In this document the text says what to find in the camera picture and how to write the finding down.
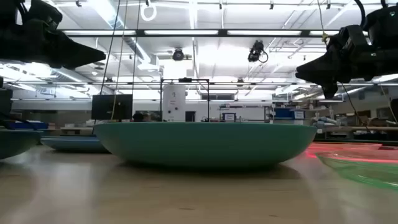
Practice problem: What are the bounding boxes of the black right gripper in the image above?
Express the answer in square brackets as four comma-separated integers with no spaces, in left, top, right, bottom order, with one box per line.
[294,46,398,100]

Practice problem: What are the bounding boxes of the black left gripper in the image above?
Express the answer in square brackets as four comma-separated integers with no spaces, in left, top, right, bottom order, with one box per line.
[0,18,107,70]

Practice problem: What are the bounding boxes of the green transparent plate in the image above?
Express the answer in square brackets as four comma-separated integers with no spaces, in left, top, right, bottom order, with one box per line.
[316,154,398,191]

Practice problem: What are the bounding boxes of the dark teal plastic plate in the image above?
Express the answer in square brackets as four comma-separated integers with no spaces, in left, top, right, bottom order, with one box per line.
[0,129,44,160]

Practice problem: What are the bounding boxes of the large teal plastic plate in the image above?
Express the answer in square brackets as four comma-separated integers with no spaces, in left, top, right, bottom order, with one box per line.
[93,121,318,169]

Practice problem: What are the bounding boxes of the blue bin with white label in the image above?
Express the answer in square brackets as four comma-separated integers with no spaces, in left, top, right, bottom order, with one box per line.
[274,107,305,120]

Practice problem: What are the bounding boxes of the wooden workbench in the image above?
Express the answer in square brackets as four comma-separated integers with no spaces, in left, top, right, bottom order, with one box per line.
[322,125,398,132]

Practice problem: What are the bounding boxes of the black computer monitor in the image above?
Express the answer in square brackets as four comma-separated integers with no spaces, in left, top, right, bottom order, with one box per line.
[91,93,134,122]

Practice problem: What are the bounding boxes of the neon orange transparent plate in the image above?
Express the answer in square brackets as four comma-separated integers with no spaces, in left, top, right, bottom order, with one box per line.
[305,142,383,159]

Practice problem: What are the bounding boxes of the blue storage bins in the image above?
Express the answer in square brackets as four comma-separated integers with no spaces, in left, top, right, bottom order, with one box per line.
[8,120,49,131]

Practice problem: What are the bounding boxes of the black equipment box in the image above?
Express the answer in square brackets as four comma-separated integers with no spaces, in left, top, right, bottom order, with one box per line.
[0,88,14,122]

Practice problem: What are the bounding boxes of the blue plastic plate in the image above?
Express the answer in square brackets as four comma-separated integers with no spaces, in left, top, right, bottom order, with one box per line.
[40,136,110,154]

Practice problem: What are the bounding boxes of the white cabinet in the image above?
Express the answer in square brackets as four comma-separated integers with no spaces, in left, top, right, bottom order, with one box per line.
[162,83,187,123]

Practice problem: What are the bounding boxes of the black hanging cable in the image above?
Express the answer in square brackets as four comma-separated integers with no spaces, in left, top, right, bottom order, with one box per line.
[131,0,142,96]
[98,0,121,96]

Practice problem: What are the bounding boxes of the thin black cable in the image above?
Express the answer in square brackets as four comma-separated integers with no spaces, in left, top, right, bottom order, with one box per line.
[340,82,371,133]

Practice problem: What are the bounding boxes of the yellowish hanging rope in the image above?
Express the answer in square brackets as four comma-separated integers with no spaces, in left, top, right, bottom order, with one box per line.
[110,0,129,121]

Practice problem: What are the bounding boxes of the thin yellow hanging cord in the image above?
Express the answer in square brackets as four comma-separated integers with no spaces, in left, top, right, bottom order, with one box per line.
[316,0,330,45]

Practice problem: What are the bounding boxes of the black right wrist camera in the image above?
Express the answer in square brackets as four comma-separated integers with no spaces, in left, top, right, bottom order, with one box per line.
[337,24,371,54]

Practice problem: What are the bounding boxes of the black ceiling camera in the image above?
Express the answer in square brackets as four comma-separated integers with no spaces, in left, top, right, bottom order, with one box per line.
[247,39,269,63]
[172,47,186,62]

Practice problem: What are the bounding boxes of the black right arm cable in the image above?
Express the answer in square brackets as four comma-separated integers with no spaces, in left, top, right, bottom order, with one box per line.
[353,0,367,26]

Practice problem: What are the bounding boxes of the white hanging ring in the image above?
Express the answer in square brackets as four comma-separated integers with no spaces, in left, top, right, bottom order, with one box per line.
[139,1,158,22]

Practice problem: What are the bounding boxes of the thin black metal frame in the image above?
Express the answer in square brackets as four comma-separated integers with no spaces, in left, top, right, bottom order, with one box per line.
[159,77,210,123]

